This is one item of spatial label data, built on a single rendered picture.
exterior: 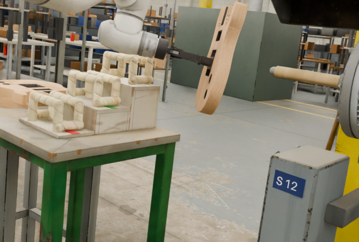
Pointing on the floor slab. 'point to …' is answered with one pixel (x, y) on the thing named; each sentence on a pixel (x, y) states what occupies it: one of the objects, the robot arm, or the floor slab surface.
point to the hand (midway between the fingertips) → (209, 62)
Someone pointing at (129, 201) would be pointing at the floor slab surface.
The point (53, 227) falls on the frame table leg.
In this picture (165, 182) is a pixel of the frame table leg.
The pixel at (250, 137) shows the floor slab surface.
